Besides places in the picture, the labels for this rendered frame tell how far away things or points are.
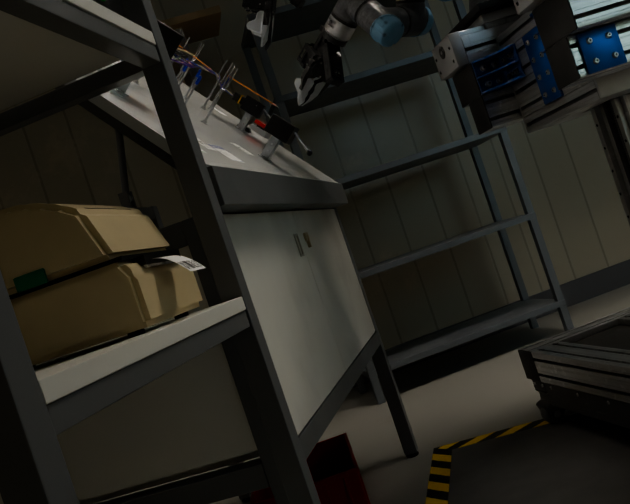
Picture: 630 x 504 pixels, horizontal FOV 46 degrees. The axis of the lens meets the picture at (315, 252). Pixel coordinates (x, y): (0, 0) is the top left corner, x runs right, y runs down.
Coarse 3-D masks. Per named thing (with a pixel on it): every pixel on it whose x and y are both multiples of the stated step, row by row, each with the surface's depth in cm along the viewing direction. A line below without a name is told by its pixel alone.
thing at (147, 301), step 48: (0, 240) 86; (48, 240) 85; (96, 240) 85; (144, 240) 96; (48, 288) 86; (96, 288) 84; (144, 288) 85; (192, 288) 101; (48, 336) 85; (96, 336) 85
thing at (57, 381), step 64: (0, 0) 72; (64, 0) 83; (128, 0) 107; (0, 64) 95; (64, 64) 102; (128, 64) 108; (0, 128) 113; (192, 128) 109; (192, 192) 107; (0, 320) 54; (192, 320) 87; (256, 320) 109; (0, 384) 53; (64, 384) 59; (128, 384) 69; (256, 384) 107; (0, 448) 53
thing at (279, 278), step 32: (256, 224) 142; (288, 224) 166; (256, 256) 136; (288, 256) 157; (256, 288) 130; (288, 288) 149; (288, 320) 142; (320, 320) 166; (288, 352) 135; (320, 352) 157; (288, 384) 129; (320, 384) 149
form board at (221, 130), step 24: (96, 96) 118; (144, 96) 149; (192, 96) 212; (120, 120) 118; (144, 120) 120; (192, 120) 158; (216, 120) 189; (240, 120) 233; (216, 144) 145; (240, 144) 170; (264, 144) 205; (240, 168) 133; (264, 168) 154; (288, 168) 183; (312, 168) 224
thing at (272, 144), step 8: (272, 120) 170; (280, 120) 169; (264, 128) 170; (272, 128) 170; (280, 128) 169; (288, 128) 169; (296, 128) 170; (272, 136) 171; (280, 136) 169; (288, 136) 169; (296, 136) 171; (272, 144) 173; (288, 144) 172; (304, 144) 171; (264, 152) 172; (272, 152) 172
